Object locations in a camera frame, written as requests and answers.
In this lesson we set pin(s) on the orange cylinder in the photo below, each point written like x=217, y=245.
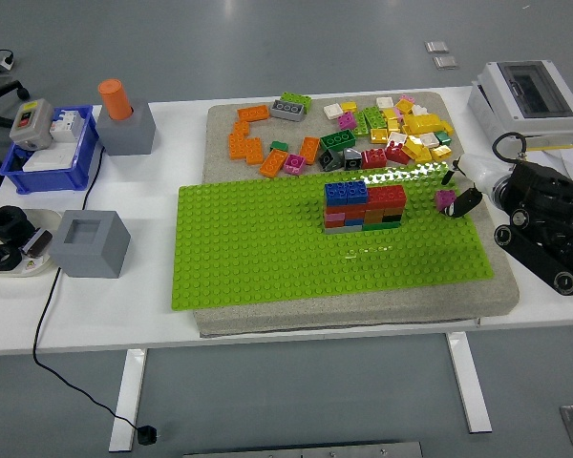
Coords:
x=115, y=100

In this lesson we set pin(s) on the grey push-button switch box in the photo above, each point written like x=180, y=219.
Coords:
x=31, y=121

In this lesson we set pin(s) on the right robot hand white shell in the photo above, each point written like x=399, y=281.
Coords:
x=480, y=174

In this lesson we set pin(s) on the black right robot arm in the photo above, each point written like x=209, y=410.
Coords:
x=544, y=191

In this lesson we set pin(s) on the black office chair base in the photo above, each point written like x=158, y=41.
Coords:
x=0, y=90

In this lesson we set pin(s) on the white enclosure with dark window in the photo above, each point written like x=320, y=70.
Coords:
x=530, y=86

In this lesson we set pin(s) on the white dish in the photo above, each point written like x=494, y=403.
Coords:
x=48, y=220

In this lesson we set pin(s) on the blue plastic bin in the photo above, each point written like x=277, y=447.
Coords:
x=48, y=180

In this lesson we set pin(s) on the small brown metal component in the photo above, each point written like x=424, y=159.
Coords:
x=37, y=242

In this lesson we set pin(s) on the white wall switch plate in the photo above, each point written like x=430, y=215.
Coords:
x=50, y=160

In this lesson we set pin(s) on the green studded baseplate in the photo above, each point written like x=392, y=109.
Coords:
x=248, y=248

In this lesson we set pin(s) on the large black nut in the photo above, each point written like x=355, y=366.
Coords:
x=7, y=224

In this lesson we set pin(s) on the grey foam mat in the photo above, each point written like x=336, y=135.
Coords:
x=363, y=316

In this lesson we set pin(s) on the white toy brick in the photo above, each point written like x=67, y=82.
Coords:
x=396, y=138
x=385, y=101
x=420, y=110
x=429, y=139
x=333, y=110

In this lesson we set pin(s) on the blue toy brick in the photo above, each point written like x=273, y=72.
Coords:
x=336, y=193
x=358, y=192

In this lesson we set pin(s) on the white table leg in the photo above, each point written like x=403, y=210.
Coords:
x=470, y=381
x=129, y=396

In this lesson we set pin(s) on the long green toy brick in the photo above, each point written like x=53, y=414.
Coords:
x=337, y=139
x=297, y=99

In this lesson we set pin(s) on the small green toy brick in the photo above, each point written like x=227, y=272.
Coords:
x=279, y=145
x=443, y=138

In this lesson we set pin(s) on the wide red toy brick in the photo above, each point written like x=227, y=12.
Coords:
x=387, y=196

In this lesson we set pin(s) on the flat grey toy brick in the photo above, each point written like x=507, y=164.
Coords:
x=343, y=230

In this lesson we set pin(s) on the grey cube holder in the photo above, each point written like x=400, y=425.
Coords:
x=126, y=136
x=88, y=255

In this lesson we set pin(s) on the flat pink toy brick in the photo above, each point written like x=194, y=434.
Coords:
x=334, y=218

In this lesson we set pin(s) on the magenta toy brick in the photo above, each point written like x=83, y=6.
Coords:
x=346, y=120
x=443, y=198
x=294, y=164

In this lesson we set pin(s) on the flat black toy brick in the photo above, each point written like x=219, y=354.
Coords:
x=392, y=218

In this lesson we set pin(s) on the white circuit breaker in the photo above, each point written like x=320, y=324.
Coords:
x=68, y=125

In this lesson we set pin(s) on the flat red toy brick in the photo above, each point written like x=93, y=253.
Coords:
x=344, y=210

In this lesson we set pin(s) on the small metal floor plate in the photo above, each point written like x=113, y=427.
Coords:
x=437, y=46
x=445, y=62

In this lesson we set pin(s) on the long yellow toy brick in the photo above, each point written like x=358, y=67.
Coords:
x=425, y=124

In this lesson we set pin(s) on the black plug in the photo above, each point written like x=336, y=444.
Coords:
x=146, y=435

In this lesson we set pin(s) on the flat green toy brick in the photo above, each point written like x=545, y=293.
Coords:
x=382, y=227

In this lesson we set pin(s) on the black sloped toy brick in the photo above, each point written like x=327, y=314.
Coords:
x=329, y=159
x=352, y=160

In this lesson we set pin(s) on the small orange toy brick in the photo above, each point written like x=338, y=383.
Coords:
x=373, y=217

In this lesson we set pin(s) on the long metal base plate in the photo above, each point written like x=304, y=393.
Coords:
x=301, y=450

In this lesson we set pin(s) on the small flat blue brick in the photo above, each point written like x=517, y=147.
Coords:
x=354, y=222

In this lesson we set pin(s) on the lime green toy brick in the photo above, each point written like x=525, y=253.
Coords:
x=373, y=115
x=361, y=125

